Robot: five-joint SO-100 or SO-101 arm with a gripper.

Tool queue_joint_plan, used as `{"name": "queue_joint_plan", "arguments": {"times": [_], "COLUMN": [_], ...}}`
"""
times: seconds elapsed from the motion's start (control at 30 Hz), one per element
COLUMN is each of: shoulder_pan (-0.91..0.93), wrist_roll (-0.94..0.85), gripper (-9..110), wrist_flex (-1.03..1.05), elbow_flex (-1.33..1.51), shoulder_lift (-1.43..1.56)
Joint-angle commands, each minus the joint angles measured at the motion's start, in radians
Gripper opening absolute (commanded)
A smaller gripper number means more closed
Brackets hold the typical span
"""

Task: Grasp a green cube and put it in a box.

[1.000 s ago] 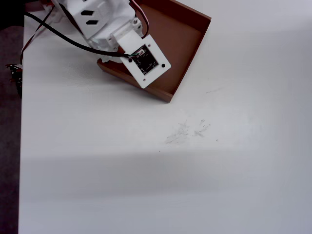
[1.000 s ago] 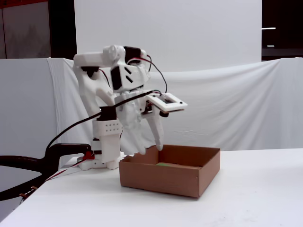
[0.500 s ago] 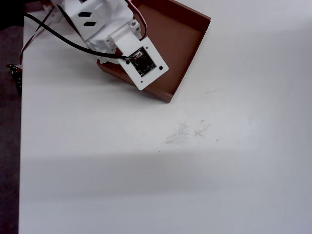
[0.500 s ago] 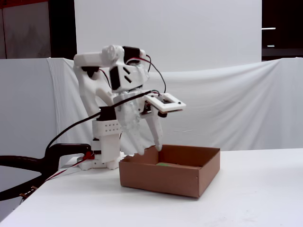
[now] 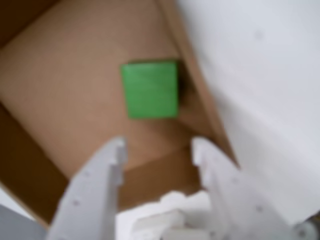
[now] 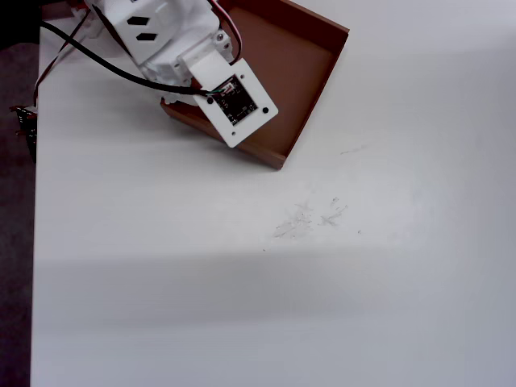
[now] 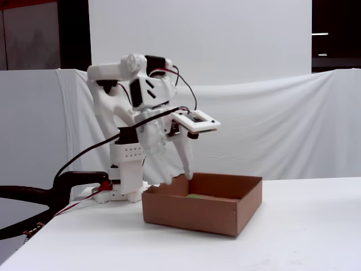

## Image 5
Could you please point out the brown cardboard box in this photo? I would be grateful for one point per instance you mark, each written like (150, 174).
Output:
(62, 87)

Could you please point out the green cube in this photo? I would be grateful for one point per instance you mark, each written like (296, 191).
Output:
(150, 90)

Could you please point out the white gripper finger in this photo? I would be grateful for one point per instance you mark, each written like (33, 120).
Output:
(87, 195)
(232, 200)

